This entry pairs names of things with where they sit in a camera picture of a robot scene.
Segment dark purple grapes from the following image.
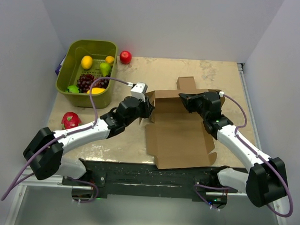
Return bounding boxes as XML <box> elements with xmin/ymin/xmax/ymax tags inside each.
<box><xmin>76</xmin><ymin>73</ymin><xmax>109</xmax><ymax>93</ymax></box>

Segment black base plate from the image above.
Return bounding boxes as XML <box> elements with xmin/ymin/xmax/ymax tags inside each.
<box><xmin>62</xmin><ymin>161</ymin><xmax>235</xmax><ymax>201</ymax></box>

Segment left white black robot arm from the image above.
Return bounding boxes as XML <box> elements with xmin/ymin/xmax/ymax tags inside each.
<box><xmin>23</xmin><ymin>96</ymin><xmax>155</xmax><ymax>185</ymax></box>

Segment aluminium frame rail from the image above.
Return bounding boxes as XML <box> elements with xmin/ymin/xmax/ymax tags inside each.
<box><xmin>6</xmin><ymin>57</ymin><xmax>287</xmax><ymax>225</ymax></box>

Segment blue white booklet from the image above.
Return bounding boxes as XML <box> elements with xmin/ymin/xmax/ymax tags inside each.
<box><xmin>55</xmin><ymin>55</ymin><xmax>66</xmax><ymax>75</ymax></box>

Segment brown cardboard box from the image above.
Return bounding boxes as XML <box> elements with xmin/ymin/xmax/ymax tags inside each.
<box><xmin>145</xmin><ymin>76</ymin><xmax>217</xmax><ymax>169</ymax></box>

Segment yellow mango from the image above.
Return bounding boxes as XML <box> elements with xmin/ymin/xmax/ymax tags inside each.
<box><xmin>86</xmin><ymin>87</ymin><xmax>105</xmax><ymax>95</ymax></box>

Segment yellow lemon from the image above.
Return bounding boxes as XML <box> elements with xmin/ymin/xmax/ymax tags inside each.
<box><xmin>81</xmin><ymin>55</ymin><xmax>93</xmax><ymax>70</ymax></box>

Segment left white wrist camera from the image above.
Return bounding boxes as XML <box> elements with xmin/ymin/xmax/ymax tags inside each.
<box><xmin>130</xmin><ymin>82</ymin><xmax>148</xmax><ymax>102</ymax></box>

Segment small orange fruit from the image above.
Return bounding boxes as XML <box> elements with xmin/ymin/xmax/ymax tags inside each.
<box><xmin>105</xmin><ymin>55</ymin><xmax>115</xmax><ymax>66</ymax></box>

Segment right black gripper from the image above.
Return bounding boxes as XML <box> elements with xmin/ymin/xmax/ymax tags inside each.
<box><xmin>177</xmin><ymin>92</ymin><xmax>209</xmax><ymax>120</ymax></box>

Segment green plastic basket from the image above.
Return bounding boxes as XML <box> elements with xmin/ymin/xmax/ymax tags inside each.
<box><xmin>56</xmin><ymin>40</ymin><xmax>118</xmax><ymax>108</ymax></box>

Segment green pear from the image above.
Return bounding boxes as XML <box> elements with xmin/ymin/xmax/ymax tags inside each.
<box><xmin>99</xmin><ymin>62</ymin><xmax>111</xmax><ymax>77</ymax></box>

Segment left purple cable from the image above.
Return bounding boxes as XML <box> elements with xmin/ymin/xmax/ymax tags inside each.
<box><xmin>1</xmin><ymin>72</ymin><xmax>133</xmax><ymax>207</ymax></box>

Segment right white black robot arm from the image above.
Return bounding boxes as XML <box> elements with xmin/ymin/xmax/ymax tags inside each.
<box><xmin>179</xmin><ymin>91</ymin><xmax>292</xmax><ymax>207</ymax></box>

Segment red apple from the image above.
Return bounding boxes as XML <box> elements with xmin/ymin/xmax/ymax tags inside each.
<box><xmin>119</xmin><ymin>50</ymin><xmax>132</xmax><ymax>64</ymax></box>

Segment pink dragon fruit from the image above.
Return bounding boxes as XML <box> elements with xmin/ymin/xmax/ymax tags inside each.
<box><xmin>61</xmin><ymin>112</ymin><xmax>82</xmax><ymax>130</ymax></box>

